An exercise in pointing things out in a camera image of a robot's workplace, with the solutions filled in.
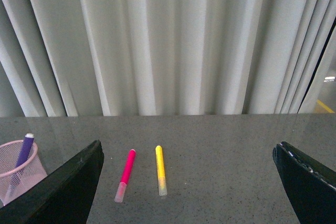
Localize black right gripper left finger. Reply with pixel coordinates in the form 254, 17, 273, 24
1, 140, 104, 223

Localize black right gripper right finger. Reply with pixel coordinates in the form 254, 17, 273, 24
272, 142, 335, 223

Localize purple marker pen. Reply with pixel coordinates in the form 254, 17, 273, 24
5, 133, 34, 201

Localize pink highlighter pen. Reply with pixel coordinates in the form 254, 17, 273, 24
114, 149, 136, 203

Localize pink mesh pen cup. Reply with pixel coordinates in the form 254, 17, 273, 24
1, 140, 47, 206

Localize yellow highlighter pen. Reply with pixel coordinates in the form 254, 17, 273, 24
155, 145, 167, 196

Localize white pleated curtain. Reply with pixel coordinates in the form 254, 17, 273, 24
1, 0, 335, 117

